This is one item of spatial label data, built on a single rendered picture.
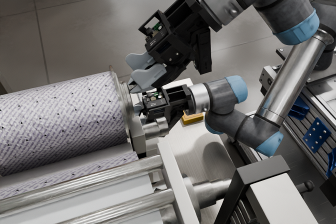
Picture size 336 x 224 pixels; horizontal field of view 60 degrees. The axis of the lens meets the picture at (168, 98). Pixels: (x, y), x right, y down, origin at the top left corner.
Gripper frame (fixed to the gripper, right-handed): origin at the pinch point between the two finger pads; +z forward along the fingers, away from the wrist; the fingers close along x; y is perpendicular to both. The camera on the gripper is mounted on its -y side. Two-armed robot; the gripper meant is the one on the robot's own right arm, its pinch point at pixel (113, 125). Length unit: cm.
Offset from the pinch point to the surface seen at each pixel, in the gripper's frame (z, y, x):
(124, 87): -3.8, 19.8, 6.1
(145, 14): -54, -109, -196
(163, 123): -10.1, 10.7, 10.2
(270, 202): -12, 35, 37
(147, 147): -6.0, 4.7, 11.1
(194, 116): -25.8, -16.6, -7.0
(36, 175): 14.4, 14.2, 15.9
